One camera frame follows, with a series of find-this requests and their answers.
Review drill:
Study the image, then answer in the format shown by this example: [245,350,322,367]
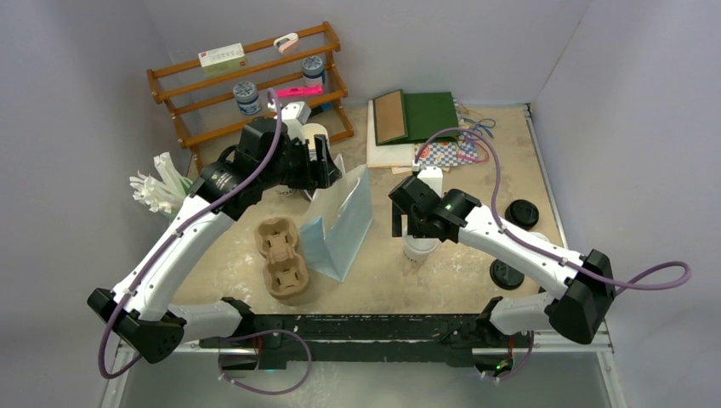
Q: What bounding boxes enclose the brown pulp cup carrier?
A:
[254,217,310,300]

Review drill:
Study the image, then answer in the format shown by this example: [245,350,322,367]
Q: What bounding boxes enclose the black cup lid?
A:
[489,259,525,291]
[504,199,540,230]

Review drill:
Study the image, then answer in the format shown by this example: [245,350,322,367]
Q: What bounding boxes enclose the blue white jar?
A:
[301,55,326,87]
[232,81,261,116]

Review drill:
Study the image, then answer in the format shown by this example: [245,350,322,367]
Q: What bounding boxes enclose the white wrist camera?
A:
[412,163,443,197]
[281,101,311,139]

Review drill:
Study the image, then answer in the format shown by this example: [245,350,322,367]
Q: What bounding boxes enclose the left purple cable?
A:
[98,88,312,396]

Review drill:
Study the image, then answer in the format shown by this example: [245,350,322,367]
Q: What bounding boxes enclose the white wrapped straws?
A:
[128,152,183,215]

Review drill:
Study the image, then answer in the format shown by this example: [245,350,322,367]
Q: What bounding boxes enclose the pink white stapler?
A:
[273,32,299,55]

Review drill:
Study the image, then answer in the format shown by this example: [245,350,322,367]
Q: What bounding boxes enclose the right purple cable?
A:
[413,127,692,384]

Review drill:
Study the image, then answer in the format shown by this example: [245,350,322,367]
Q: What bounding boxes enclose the black blue marker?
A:
[309,102,333,117]

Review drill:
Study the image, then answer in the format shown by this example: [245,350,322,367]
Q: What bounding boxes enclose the pink marker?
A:
[276,85,324,99]

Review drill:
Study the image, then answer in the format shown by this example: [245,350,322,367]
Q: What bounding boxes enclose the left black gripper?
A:
[260,134,340,190]

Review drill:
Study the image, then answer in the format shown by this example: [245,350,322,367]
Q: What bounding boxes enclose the light blue paper bag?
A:
[299,154,373,282]

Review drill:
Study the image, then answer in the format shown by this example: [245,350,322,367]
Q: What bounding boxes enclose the left blue white jar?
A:
[232,81,261,116]

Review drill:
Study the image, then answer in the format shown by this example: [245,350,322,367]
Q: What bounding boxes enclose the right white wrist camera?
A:
[412,163,443,197]

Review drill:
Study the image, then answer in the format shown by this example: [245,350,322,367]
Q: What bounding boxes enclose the white green box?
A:
[198,42,247,77]

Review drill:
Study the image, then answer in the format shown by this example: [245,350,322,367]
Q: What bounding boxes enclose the right blue white jar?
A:
[301,55,326,87]

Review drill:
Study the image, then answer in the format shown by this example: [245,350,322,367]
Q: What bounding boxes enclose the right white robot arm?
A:
[389,176,616,346]

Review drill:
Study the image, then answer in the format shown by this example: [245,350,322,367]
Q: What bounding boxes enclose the green straw holder cup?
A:
[162,176,192,218]

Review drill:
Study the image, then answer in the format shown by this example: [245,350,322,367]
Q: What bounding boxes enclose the purple cable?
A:
[98,88,312,396]
[413,127,692,384]

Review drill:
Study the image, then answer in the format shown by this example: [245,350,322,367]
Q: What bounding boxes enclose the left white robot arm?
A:
[88,117,342,366]

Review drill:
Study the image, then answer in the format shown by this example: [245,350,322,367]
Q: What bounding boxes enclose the white cup stack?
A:
[302,123,329,150]
[275,187,300,199]

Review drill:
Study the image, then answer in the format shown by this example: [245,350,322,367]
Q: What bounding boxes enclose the wooden shelf rack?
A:
[147,21,354,169]

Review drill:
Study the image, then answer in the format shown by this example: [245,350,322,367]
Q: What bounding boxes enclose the single white paper cup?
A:
[403,235,439,263]

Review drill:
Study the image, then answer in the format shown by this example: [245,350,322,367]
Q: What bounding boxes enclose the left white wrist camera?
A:
[281,101,311,139]

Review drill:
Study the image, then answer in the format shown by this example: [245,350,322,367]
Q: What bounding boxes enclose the checkered patterned paper bag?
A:
[412,139,490,168]

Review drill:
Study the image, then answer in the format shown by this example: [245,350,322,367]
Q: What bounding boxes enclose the green paper bag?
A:
[400,92,458,144]

